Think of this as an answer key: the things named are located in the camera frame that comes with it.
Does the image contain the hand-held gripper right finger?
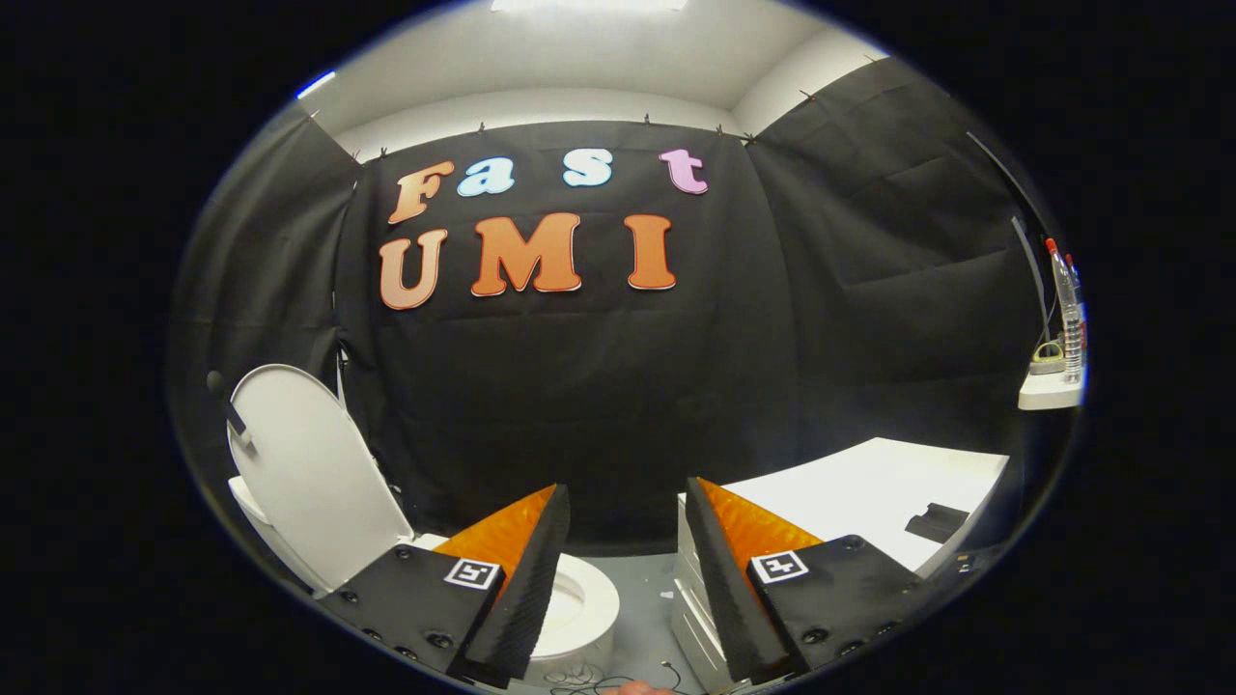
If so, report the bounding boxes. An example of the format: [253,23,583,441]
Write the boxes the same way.
[684,476,923,684]

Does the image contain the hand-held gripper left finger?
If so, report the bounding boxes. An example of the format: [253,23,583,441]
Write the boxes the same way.
[319,483,573,688]

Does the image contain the white toilet lid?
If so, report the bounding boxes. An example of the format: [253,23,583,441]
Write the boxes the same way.
[227,364,416,595]

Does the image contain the white toilet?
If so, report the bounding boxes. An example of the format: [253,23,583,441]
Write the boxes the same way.
[227,473,621,682]

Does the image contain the white drawer cabinet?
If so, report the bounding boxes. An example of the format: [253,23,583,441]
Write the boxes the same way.
[671,436,1010,694]

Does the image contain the black backdrop cloth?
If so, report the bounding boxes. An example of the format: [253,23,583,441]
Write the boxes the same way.
[166,56,1053,561]

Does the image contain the small black flat object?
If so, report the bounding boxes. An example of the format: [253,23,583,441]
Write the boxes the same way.
[905,502,971,543]

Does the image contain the white shelf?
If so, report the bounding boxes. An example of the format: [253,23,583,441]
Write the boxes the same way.
[1019,372,1084,411]

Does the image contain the clear bottle with red cap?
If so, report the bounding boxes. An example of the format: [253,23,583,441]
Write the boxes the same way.
[1065,253,1088,350]
[1046,238,1082,385]

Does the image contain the black curved pole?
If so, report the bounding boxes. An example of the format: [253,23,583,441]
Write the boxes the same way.
[966,130,1050,235]

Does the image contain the large ceiling light panel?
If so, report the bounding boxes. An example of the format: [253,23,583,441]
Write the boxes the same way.
[491,0,688,13]

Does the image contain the black floor cables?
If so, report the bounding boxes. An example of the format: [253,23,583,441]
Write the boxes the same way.
[541,661,688,695]

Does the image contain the black round lid handle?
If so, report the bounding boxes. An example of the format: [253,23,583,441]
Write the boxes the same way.
[206,370,256,449]

